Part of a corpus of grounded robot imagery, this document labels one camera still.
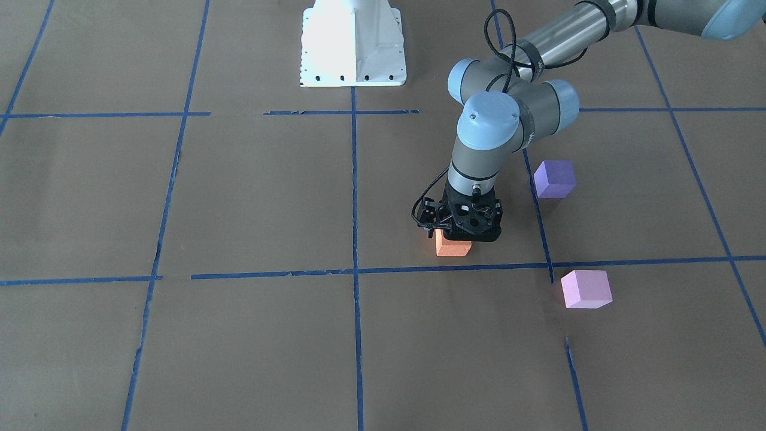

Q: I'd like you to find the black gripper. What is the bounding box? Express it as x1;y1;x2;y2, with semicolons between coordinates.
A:
440;184;503;242

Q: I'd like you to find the orange foam block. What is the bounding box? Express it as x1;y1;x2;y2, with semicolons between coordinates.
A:
433;229;473;257

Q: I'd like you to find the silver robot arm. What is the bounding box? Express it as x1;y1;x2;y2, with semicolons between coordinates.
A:
411;1;765;242

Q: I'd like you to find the purple foam block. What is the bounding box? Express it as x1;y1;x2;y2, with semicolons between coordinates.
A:
533;159;577;199

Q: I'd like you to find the pink foam block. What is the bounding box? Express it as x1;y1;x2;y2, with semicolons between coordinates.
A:
561;270;613;309

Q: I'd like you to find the brown paper table cover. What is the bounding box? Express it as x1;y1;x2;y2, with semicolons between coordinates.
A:
1;1;764;430

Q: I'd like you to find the white camera mast pedestal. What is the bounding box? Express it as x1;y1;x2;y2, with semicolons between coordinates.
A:
299;1;408;87

